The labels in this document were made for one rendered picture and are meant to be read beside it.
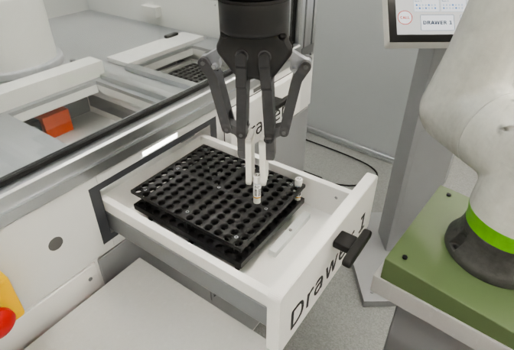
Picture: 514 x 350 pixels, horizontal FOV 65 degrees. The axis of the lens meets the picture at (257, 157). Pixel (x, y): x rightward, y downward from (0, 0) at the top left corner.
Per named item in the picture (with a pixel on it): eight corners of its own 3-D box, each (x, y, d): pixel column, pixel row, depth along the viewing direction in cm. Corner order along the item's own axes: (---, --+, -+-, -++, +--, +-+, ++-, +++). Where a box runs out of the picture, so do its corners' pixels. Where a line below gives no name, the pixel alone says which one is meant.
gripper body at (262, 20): (204, -2, 39) (211, 88, 44) (291, 0, 38) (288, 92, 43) (222, -15, 45) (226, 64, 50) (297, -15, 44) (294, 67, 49)
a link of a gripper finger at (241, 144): (245, 124, 49) (222, 122, 50) (246, 159, 52) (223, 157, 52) (248, 119, 51) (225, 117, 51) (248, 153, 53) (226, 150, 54)
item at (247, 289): (356, 220, 68) (360, 192, 65) (272, 332, 51) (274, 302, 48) (184, 148, 88) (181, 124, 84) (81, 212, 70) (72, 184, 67)
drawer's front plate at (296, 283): (368, 225, 70) (378, 173, 64) (277, 358, 50) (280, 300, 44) (359, 221, 70) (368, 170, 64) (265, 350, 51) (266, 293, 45)
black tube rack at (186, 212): (303, 214, 69) (305, 183, 66) (241, 280, 57) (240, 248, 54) (206, 171, 80) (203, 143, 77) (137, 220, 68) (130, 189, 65)
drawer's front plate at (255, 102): (300, 111, 107) (302, 71, 101) (232, 160, 87) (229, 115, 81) (294, 108, 107) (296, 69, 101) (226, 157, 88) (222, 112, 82)
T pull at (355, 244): (371, 236, 56) (372, 229, 55) (349, 270, 51) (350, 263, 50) (347, 226, 58) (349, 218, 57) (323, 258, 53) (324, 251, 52)
